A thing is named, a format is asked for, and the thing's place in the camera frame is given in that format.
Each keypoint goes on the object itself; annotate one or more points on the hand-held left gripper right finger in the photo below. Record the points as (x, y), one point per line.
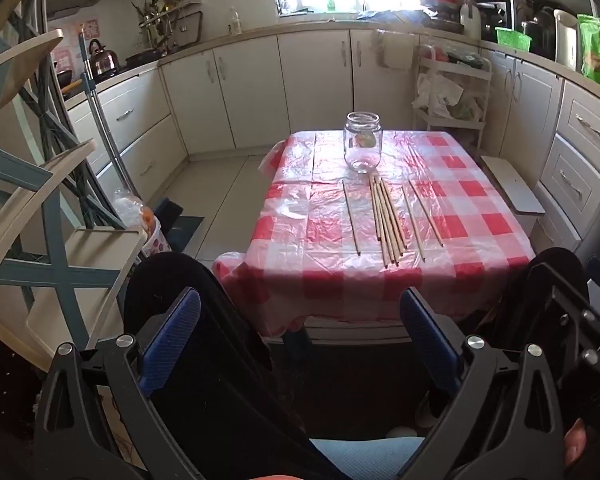
(427, 340)

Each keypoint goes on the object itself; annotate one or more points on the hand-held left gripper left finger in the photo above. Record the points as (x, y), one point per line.
(172, 340)

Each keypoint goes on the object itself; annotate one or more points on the bunch of wooden chopsticks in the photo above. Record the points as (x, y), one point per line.
(387, 225)

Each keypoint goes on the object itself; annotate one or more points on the clear glass jar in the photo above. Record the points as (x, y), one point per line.
(362, 150)

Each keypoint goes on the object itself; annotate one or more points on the person's right hand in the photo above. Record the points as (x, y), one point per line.
(576, 442)

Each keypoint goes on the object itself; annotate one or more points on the white shoe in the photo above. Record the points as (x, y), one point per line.
(402, 432)

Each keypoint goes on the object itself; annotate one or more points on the floral print bin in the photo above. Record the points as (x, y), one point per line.
(157, 242)

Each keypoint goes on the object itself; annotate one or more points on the dark floor mat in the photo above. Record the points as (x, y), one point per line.
(187, 235)

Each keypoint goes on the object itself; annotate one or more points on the dark blue box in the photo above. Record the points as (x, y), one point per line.
(167, 212)

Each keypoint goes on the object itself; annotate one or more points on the white step stool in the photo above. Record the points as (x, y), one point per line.
(512, 185)

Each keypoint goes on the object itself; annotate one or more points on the plastic bag of oranges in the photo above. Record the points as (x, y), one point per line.
(130, 210)

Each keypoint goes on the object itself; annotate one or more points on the red white checked tablecloth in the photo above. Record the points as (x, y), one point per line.
(305, 240)

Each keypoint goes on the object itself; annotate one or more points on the red white checkered tablecloth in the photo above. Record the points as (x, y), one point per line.
(272, 157)

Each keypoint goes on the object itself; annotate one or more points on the green vegetable bag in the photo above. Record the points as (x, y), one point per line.
(467, 110)

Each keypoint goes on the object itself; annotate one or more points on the green packet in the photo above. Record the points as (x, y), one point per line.
(592, 50)

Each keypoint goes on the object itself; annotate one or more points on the white electric kettle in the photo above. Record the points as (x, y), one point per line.
(566, 40)

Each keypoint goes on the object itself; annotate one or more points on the white rolling trolley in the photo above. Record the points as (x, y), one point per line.
(480, 71)

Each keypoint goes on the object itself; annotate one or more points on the white plastic bag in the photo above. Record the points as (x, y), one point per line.
(440, 92)

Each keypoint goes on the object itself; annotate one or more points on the black kitchen appliance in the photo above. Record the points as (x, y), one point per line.
(540, 35)

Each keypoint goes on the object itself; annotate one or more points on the white base cabinets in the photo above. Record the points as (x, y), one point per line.
(250, 95)

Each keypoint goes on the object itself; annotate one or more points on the green plastic basket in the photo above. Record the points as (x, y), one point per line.
(512, 40)

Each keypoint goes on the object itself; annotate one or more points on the black countertop oven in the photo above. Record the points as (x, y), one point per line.
(492, 22)

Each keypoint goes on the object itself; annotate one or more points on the black cooking pot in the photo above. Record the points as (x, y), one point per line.
(64, 77)

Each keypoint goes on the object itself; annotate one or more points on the black wok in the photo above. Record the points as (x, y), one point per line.
(142, 56)

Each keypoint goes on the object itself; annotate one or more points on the red tomatoes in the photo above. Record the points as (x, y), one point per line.
(432, 53)

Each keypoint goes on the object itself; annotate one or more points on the stainless steel kettle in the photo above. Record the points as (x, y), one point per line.
(102, 60)

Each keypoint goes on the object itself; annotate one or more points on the white hanging bin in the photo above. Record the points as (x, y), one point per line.
(395, 52)

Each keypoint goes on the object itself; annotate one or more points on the white plastic jug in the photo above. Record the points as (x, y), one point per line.
(470, 22)

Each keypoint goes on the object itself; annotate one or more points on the stack of cooking pots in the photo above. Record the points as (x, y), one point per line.
(440, 5)

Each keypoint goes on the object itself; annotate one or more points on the clear plastic bottle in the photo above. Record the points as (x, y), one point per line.
(235, 22)

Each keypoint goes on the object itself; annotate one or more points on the green soap bottle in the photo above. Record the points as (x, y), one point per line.
(330, 3)

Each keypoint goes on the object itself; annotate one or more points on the pink wall stickers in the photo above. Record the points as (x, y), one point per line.
(62, 55)

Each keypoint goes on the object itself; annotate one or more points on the wall utensil rack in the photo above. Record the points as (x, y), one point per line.
(165, 15)

